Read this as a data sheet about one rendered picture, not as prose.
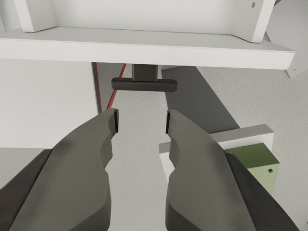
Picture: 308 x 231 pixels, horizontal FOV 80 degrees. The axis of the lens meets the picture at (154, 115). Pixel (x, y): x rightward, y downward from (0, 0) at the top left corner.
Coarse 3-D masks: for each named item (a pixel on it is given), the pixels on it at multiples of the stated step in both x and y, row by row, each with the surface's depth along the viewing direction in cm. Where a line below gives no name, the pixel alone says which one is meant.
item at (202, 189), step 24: (168, 120) 11; (192, 144) 9; (216, 144) 9; (192, 168) 7; (216, 168) 8; (168, 192) 7; (192, 192) 7; (216, 192) 7; (240, 192) 7; (168, 216) 6; (192, 216) 6; (216, 216) 6; (240, 216) 6
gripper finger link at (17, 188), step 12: (36, 156) 8; (48, 156) 8; (24, 168) 7; (36, 168) 7; (12, 180) 7; (24, 180) 7; (0, 192) 6; (12, 192) 6; (24, 192) 6; (0, 204) 6; (12, 204) 6; (0, 216) 6; (12, 216) 6; (0, 228) 5
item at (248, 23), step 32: (32, 0) 18; (64, 0) 22; (96, 0) 23; (128, 0) 23; (160, 0) 23; (192, 0) 23; (224, 0) 23; (256, 0) 19; (32, 32) 19; (192, 32) 25; (224, 32) 25; (256, 32) 20
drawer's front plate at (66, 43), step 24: (0, 48) 16; (24, 48) 17; (48, 48) 17; (72, 48) 17; (96, 48) 17; (120, 48) 17; (144, 48) 17; (168, 48) 17; (192, 48) 17; (216, 48) 17; (240, 48) 17; (264, 48) 18; (288, 48) 19
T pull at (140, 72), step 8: (136, 64) 19; (144, 64) 19; (152, 64) 19; (136, 72) 20; (144, 72) 20; (152, 72) 20; (112, 80) 20; (120, 80) 20; (128, 80) 20; (136, 80) 20; (144, 80) 20; (152, 80) 20; (160, 80) 21; (168, 80) 21; (120, 88) 21; (128, 88) 21; (136, 88) 21; (144, 88) 21; (152, 88) 21; (160, 88) 21; (168, 88) 21; (176, 88) 21
